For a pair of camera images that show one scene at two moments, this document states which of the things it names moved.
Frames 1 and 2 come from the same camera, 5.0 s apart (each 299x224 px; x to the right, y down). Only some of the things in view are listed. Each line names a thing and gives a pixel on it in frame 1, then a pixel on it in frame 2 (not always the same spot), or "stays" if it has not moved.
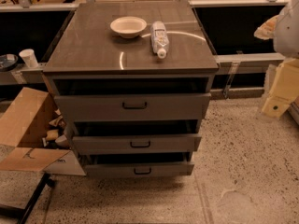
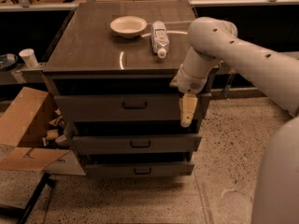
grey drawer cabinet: (133, 81) stays
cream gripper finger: (275, 106) → (187, 103)
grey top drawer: (134, 106) stays
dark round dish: (7, 62) stays
